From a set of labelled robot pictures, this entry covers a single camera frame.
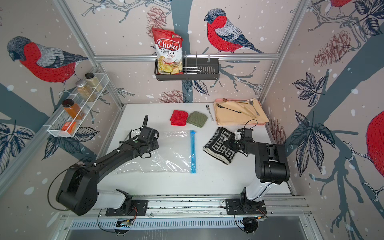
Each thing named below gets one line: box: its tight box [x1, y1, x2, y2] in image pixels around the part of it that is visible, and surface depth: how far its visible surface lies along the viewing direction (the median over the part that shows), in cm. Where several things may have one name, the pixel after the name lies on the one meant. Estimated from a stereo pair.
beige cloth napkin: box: [214, 98, 270, 126], surface depth 117 cm
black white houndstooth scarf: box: [203, 127, 236, 165], surface depth 93 cm
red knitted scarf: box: [169, 110, 189, 127], surface depth 109 cm
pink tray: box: [213, 98, 251, 104], surface depth 125 cm
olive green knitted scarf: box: [187, 111, 208, 128], surface depth 108 cm
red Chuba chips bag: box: [152, 27, 184, 75], surface depth 81 cm
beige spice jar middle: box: [75, 80, 97, 103], surface depth 77 cm
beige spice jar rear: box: [84, 72, 103, 92], surface depth 82 cm
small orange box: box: [61, 121, 76, 134], surface depth 68 cm
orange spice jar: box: [61, 98, 85, 121], surface depth 69 cm
